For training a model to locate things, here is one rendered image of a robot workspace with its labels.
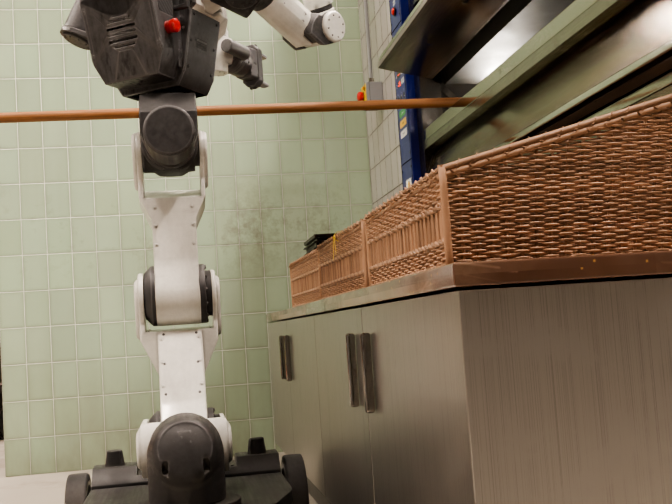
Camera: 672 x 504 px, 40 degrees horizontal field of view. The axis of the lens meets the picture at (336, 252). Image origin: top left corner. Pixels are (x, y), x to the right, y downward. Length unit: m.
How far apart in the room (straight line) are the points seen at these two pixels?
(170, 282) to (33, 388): 1.90
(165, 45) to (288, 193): 1.98
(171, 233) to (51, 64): 2.06
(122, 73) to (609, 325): 1.37
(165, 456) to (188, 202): 0.67
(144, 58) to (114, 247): 1.92
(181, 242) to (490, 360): 1.21
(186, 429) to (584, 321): 0.92
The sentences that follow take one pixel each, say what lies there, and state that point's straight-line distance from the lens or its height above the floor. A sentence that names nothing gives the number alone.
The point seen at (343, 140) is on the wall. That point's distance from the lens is 4.10.
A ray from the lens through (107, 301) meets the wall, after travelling 3.96.
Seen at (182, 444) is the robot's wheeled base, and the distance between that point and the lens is 1.81.
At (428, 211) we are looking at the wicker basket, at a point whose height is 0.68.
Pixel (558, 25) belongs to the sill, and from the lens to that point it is 2.18.
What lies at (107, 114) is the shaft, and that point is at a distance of 2.80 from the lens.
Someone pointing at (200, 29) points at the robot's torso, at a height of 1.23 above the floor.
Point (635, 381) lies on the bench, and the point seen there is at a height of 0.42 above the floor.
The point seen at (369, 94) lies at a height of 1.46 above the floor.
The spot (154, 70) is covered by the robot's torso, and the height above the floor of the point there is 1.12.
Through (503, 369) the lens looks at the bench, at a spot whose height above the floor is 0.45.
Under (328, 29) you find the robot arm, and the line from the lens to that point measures 2.33.
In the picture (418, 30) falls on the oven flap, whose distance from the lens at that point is 2.86.
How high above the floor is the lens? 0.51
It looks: 5 degrees up
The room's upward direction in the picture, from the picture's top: 4 degrees counter-clockwise
